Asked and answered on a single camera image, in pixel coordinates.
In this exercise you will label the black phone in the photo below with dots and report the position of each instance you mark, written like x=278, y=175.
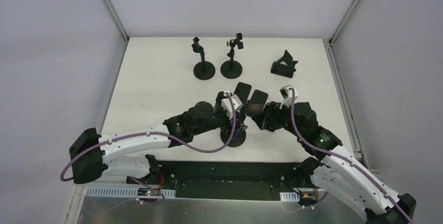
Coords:
x=258, y=99
x=253, y=109

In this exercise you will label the black folding phone stand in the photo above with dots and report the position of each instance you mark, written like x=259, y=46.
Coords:
x=284, y=66

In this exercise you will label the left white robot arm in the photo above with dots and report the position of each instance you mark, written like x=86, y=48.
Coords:
x=94, y=155

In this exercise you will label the black round-base phone stand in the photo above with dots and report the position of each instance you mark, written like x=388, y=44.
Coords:
x=203, y=70

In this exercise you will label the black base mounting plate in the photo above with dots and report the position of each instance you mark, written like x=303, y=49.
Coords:
x=252, y=181

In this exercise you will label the left white cable duct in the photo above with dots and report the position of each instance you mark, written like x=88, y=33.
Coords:
x=122, y=192

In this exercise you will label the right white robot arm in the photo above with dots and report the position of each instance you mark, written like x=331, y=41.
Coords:
x=332, y=167

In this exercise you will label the right white cable duct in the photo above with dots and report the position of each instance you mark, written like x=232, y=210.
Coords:
x=289, y=197

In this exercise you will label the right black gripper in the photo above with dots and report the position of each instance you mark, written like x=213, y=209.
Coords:
x=262, y=113

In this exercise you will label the white cable duct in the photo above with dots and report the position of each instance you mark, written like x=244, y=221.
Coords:
x=289, y=197
x=122, y=192

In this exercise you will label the purple phone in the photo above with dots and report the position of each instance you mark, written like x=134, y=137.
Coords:
x=242, y=91

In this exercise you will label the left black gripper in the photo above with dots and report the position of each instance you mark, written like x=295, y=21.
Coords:
x=234, y=112

